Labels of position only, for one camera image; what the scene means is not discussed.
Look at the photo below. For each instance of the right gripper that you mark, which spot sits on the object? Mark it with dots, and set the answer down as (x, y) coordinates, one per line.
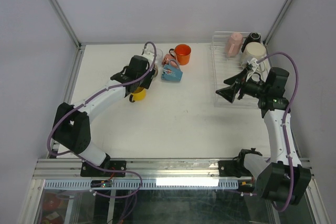
(229, 93)

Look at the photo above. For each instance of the green inside mug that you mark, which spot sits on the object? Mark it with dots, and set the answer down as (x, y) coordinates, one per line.
(252, 50)

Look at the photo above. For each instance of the black mug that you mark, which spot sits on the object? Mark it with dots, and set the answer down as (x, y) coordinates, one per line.
(252, 37)

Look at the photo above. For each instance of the yellow mug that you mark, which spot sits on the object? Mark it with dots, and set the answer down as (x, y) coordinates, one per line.
(138, 95)

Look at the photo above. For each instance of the beige mug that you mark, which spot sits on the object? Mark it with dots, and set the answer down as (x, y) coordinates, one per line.
(155, 68)

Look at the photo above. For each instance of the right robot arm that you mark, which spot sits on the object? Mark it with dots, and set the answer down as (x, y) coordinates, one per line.
(283, 179)

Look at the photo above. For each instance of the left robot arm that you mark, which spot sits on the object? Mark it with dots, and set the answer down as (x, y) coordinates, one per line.
(72, 124)

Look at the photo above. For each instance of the orange mug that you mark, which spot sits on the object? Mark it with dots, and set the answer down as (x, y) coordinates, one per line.
(181, 53)

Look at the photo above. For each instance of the blue mug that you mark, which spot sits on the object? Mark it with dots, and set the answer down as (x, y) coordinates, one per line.
(172, 72)

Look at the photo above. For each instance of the pink patterned mug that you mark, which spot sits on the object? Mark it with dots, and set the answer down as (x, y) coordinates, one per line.
(167, 58)

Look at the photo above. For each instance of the clear plastic cup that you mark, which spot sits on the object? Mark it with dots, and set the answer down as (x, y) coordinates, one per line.
(159, 56)

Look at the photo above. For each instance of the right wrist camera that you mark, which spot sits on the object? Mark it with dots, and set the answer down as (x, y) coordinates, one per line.
(251, 66)

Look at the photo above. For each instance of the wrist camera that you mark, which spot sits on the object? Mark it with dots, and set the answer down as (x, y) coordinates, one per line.
(149, 53)
(251, 66)

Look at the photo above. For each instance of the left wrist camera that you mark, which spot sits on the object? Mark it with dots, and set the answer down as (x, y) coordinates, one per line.
(149, 53)

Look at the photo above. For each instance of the aluminium mounting rail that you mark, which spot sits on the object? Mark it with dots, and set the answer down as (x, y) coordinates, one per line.
(74, 168)

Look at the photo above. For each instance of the white cable duct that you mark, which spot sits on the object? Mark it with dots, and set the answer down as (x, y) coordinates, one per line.
(165, 183)

